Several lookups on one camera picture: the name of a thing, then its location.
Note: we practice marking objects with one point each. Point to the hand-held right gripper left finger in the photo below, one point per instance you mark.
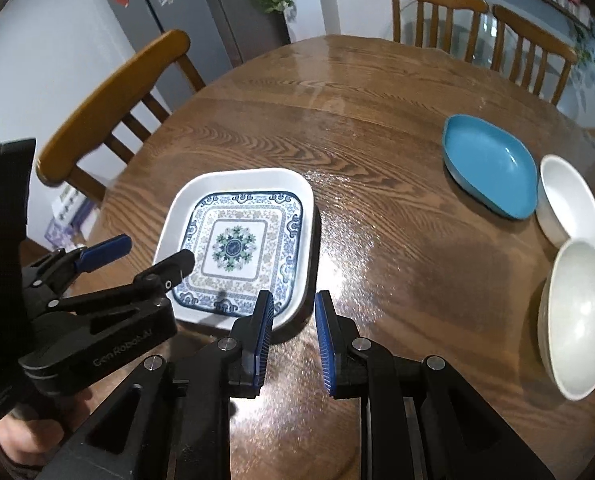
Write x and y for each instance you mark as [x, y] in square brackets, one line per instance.
[263, 340]

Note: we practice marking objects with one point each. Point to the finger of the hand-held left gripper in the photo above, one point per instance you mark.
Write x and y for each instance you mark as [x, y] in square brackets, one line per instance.
[167, 270]
[102, 252]

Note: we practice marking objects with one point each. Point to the person's left hand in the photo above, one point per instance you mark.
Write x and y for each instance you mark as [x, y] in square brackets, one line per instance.
[22, 440]

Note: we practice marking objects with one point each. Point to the purple printed box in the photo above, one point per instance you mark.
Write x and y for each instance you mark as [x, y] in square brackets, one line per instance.
[60, 230]

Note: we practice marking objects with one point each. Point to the medium white bowl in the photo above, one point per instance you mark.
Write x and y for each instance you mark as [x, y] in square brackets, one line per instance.
[565, 195]

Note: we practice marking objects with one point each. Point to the grey refrigerator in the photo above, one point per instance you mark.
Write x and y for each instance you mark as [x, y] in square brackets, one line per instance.
[192, 20]

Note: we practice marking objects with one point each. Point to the white dotted box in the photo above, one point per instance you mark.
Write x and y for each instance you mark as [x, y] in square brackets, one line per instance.
[72, 200]

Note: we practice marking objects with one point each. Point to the large white bowl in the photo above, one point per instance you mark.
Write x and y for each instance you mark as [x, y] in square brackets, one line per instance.
[582, 320]

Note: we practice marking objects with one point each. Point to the blue patterned square plate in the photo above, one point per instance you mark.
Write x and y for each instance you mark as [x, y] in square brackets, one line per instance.
[232, 240]

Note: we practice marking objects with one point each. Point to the small leafy green plant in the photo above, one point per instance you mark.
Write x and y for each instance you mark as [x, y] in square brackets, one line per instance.
[587, 50]

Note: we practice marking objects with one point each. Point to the plain blue plate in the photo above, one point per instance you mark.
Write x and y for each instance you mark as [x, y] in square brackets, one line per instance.
[492, 165]

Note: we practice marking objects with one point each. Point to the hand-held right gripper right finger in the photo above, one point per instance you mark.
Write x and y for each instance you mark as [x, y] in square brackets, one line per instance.
[325, 345]

